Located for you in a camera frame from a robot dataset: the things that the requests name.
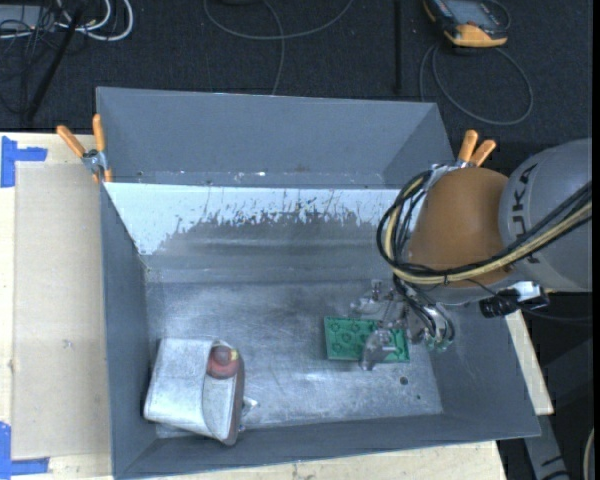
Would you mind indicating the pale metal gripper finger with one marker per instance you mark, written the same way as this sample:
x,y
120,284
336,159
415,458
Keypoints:
x,y
371,302
376,350

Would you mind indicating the dark green flat block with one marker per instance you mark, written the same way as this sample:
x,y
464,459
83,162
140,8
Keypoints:
x,y
345,338

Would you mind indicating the black cylinder on white bracket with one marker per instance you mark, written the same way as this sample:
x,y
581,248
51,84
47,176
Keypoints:
x,y
500,305

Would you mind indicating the grey metal bin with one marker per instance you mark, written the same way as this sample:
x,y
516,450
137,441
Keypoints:
x,y
290,313

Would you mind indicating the red-brown round toy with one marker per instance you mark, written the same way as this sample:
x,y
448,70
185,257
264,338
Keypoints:
x,y
221,360

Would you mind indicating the pale brown flat board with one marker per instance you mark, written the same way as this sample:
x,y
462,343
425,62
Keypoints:
x,y
60,308

